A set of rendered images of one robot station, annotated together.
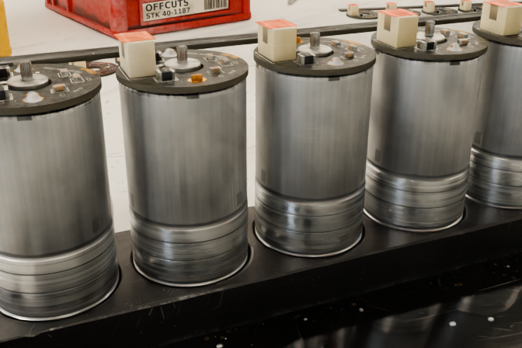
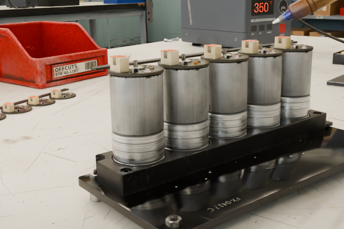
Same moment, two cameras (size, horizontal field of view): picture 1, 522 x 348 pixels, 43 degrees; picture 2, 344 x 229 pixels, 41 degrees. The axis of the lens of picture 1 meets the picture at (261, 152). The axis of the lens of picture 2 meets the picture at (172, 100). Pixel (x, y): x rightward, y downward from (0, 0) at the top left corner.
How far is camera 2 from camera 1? 0.12 m
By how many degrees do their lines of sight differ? 18
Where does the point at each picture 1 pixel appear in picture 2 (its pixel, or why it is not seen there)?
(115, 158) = (91, 134)
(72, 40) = (13, 91)
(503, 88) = (287, 69)
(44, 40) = not seen: outside the picture
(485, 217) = (288, 122)
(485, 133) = (282, 89)
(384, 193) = (251, 113)
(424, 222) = (269, 123)
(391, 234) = (257, 130)
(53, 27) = not seen: outside the picture
